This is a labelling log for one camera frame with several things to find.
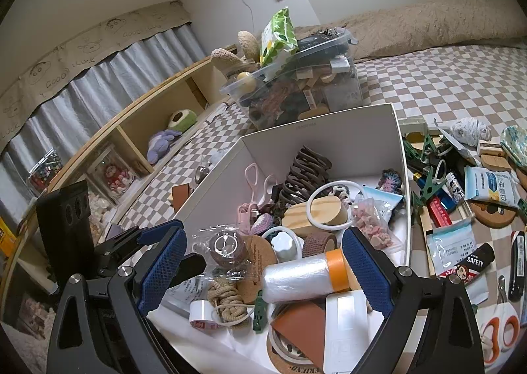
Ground purple plush toy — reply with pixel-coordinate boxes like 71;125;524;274
147;129;182;164

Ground clear packet with brown tape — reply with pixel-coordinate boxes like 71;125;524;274
193;223;250;278

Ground small wooden piece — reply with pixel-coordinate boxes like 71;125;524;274
480;154;512;174

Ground multicolour crochet flower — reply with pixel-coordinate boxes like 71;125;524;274
380;169;405;194

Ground black red tube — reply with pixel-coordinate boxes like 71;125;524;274
436;242;495;281

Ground red lighter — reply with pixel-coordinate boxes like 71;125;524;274
427;196;456;227

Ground jute rope bundle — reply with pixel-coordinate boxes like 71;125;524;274
206;277;254;327

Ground grey curtain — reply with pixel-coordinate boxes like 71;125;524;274
0;22;208;226

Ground patterned lighter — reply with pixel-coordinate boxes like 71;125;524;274
446;171;465;201

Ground glass jar colourful contents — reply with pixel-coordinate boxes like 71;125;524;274
27;148;63;195

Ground black utility knife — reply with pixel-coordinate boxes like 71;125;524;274
508;230;527;304

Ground clear plastic storage bin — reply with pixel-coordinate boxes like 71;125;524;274
219;28;369;131

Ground dark crochet piece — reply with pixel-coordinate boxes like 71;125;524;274
255;203;289;220

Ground floral fabric pouch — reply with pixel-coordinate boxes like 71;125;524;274
499;125;527;172

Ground brown woven tape roll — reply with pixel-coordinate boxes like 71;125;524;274
302;231;339;258

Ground orange handled scissors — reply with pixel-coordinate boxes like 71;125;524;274
479;303;521;367

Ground white chain hair clip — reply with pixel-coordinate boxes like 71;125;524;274
327;182;351;205

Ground white tape roll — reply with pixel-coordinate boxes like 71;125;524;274
188;299;221;332

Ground silver ridged cap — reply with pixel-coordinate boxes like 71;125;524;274
272;232;304;263

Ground beige printed valance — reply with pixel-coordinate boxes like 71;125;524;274
0;0;192;144

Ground brown leather sheet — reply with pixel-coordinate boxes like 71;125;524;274
269;301;330;363

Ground brown hair claw clip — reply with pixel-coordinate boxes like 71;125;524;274
274;145;333;207

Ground avocado plush toy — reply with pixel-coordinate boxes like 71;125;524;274
167;109;196;131

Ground folded brown leather strap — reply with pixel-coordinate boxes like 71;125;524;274
171;184;194;212

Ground beige quilt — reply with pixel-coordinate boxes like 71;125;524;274
294;0;519;62

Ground blue white tissue packet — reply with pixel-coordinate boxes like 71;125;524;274
464;165;521;209

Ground yellow box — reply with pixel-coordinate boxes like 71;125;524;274
0;217;18;261

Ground bear shaped cork coaster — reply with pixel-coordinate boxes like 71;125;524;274
469;199;518;230

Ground small wooden comb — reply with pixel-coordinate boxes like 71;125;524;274
477;140;508;157

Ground white plastic ring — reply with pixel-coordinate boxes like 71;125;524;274
261;226;306;251
307;180;364;231

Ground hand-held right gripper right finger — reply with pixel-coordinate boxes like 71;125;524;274
342;227;485;374

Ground plastic wrap roll orange cap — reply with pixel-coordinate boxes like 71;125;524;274
263;249;351;304

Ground yellow ball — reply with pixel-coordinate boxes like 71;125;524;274
236;72;257;92

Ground wooden bedside shelf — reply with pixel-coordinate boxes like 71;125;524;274
12;44;237;288

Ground pink scissors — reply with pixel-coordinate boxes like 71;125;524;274
236;162;265;235

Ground clear box with white dolls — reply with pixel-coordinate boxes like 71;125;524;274
86;190;114;218

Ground clear box with red doll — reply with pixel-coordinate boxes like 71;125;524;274
86;149;138;199

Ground blue lighter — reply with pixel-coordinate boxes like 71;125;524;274
413;174;446;202

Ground pink round crochet coaster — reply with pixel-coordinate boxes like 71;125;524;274
250;213;276;235

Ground oval wooden block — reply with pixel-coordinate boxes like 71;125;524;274
283;196;348;240

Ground green plastic clip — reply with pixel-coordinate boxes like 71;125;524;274
402;131;438;164
252;289;265;334
414;160;449;208

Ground silver nail clipper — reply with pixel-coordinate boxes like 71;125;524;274
495;274;512;305

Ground printed round cork coaster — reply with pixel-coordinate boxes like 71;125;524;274
266;331;330;374

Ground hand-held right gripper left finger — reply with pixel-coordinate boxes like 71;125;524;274
46;228;188;374

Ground green wet wipes pack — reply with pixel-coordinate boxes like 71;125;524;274
259;7;298;68

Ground white cardboard box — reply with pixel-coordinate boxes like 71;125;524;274
146;103;412;374

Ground cream rectangular holder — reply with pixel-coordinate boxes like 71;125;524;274
399;118;428;136

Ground blue face mask packet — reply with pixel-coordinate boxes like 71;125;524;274
361;186;403;220

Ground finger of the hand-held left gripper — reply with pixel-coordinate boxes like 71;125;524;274
169;252;207;288
94;218;186;266

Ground beige fleece slipper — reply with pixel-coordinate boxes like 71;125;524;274
238;31;261;59
211;48;244;71

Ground packet of pink scrunchies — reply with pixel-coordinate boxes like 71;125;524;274
351;196;403;252

